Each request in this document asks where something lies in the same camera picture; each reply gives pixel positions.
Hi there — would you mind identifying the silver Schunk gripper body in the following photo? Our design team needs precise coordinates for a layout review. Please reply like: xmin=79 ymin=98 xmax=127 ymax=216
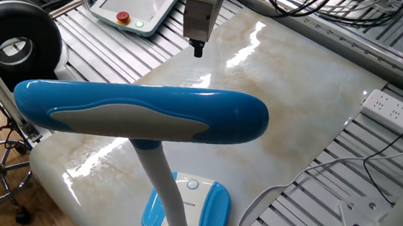
xmin=179 ymin=0 xmax=232 ymax=46

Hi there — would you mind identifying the white robot teach pendant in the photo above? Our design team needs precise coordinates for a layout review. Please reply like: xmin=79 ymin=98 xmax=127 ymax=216
xmin=89 ymin=0 xmax=193 ymax=43

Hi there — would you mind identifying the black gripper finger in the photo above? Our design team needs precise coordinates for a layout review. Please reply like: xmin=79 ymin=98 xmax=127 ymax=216
xmin=188 ymin=36 xmax=207 ymax=59

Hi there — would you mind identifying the marble pattern board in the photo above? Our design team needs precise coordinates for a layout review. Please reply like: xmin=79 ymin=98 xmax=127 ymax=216
xmin=17 ymin=0 xmax=402 ymax=226

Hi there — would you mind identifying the white power strip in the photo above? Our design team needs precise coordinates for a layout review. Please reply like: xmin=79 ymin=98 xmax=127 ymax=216
xmin=358 ymin=86 xmax=403 ymax=157

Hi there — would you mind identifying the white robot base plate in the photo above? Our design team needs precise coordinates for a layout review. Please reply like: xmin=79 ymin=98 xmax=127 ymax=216
xmin=337 ymin=191 xmax=403 ymax=226

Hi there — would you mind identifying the white lamp power cable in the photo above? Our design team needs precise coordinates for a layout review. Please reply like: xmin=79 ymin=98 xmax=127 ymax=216
xmin=221 ymin=132 xmax=403 ymax=226

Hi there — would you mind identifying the thin black cable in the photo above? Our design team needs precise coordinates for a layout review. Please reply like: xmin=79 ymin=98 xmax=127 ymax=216
xmin=357 ymin=106 xmax=403 ymax=209

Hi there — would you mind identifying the blue and white desk lamp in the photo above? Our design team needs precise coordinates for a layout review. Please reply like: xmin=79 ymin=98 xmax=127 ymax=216
xmin=12 ymin=57 xmax=280 ymax=226

